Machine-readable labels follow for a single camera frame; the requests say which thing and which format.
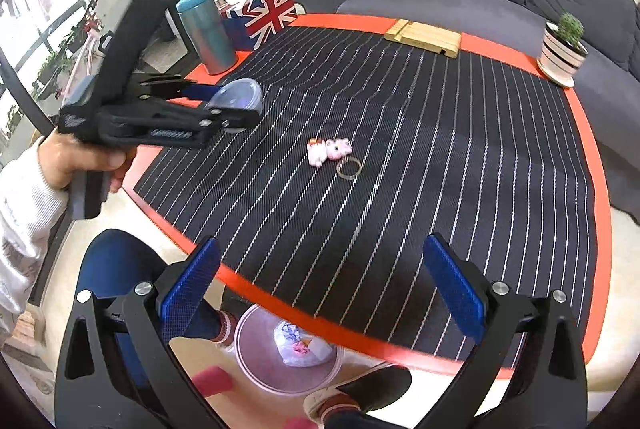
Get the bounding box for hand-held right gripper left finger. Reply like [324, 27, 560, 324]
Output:
[54, 236, 231, 429]

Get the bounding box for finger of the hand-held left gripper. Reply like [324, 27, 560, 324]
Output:
[131, 73, 224, 104]
[142, 96, 264, 134]

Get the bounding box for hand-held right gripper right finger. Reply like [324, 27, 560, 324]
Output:
[415, 232, 587, 429]

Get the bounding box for clear round plastic container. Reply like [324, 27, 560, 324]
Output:
[209, 78, 264, 133]

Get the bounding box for translucent pink trash bin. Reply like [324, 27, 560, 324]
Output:
[234, 304, 346, 395]

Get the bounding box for person's left forearm white sleeve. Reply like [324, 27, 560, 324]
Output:
[0, 140, 69, 340]

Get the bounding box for person's left hand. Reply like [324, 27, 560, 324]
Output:
[39, 135, 137, 195]

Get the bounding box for teal tumbler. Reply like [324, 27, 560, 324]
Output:
[176, 0, 237, 76]

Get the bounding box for green balcony plants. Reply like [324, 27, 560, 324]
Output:
[34, 50, 72, 86]

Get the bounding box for person's leg in blue jeans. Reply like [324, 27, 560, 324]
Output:
[324, 410, 383, 429]
[75, 229, 241, 390]

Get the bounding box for pink slipper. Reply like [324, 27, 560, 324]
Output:
[192, 365, 234, 398]

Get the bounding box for flag print tissue box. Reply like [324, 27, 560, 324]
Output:
[216, 0, 299, 51]

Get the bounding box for white plastic bag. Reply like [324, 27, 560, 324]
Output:
[272, 321, 336, 366]

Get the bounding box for dark slipper white sole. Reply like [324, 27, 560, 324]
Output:
[303, 365, 413, 420]

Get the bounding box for black striped table mat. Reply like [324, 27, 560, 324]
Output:
[122, 26, 599, 370]

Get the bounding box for wooden phone stand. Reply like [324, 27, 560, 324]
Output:
[384, 18, 462, 58]

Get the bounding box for white saucer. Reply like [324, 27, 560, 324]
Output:
[536, 56, 577, 88]

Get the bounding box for white striped plant pot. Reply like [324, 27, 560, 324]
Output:
[541, 22, 589, 77]

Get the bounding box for small green cactus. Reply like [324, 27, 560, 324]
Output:
[557, 12, 586, 52]

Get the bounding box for pink toy keychain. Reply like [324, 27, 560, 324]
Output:
[307, 136, 351, 168]

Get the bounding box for metal key ring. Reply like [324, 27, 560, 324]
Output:
[336, 156, 364, 181]

